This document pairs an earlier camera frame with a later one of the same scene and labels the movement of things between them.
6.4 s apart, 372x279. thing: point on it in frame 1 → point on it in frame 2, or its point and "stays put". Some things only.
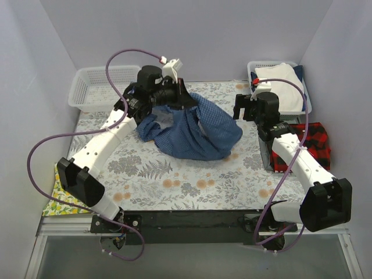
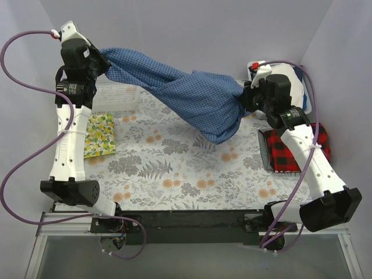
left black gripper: x=180 y=95 → x=100 y=64
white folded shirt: x=290 y=97 stays put
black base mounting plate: x=182 y=227 stays put
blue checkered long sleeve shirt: x=201 y=131 → x=208 y=104
